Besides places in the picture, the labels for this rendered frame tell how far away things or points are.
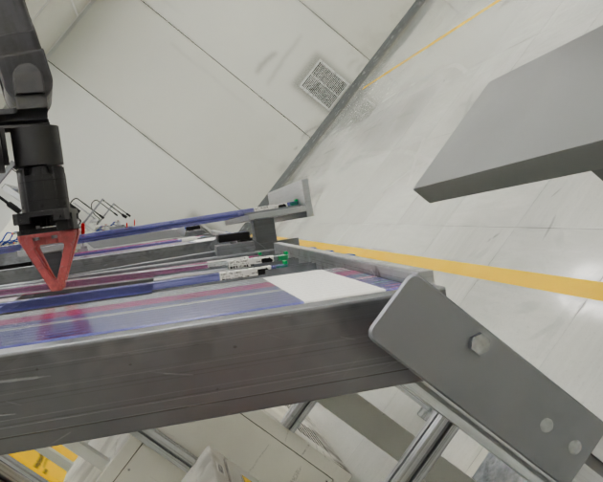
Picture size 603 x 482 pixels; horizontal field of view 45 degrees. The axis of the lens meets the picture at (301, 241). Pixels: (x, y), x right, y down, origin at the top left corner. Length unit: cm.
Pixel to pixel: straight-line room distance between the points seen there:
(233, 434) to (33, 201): 120
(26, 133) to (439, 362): 63
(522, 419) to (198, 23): 848
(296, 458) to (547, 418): 159
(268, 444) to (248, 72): 708
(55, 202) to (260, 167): 776
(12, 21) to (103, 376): 61
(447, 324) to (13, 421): 27
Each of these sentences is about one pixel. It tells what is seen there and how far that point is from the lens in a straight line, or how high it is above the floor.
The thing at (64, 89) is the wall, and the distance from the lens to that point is 874.
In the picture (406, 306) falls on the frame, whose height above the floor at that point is 75.
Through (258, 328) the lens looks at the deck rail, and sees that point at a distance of 47.
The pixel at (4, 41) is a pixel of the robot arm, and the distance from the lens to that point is 98.
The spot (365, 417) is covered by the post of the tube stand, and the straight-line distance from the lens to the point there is 145.
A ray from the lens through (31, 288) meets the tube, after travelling 96.
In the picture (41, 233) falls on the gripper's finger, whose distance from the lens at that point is 93.
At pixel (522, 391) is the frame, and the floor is 66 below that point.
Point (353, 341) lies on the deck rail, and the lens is 49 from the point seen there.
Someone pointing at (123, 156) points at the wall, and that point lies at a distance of 859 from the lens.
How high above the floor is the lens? 90
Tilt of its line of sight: 10 degrees down
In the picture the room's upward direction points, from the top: 52 degrees counter-clockwise
